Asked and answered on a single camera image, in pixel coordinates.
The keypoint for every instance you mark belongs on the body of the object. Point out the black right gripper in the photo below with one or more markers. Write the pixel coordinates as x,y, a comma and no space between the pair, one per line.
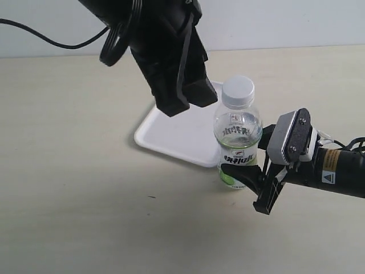
269,183

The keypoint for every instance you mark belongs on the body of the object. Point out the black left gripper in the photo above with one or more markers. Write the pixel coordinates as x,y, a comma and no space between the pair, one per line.
170,54

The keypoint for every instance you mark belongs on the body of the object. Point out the clear plastic drink bottle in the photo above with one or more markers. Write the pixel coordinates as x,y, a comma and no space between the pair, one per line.
238,130

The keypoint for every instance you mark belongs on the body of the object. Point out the white bottle cap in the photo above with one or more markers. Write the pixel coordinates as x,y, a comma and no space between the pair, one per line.
238,91

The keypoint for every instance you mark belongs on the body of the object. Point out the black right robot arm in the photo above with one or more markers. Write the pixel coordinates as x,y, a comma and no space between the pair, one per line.
336,170

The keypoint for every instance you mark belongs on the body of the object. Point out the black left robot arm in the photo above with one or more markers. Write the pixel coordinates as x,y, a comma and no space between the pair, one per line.
120,19

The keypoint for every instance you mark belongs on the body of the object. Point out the white rectangular plastic tray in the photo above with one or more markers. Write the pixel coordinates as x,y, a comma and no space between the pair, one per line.
187,136

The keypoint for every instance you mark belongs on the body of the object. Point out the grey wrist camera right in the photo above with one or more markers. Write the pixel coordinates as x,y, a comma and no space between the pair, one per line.
289,138

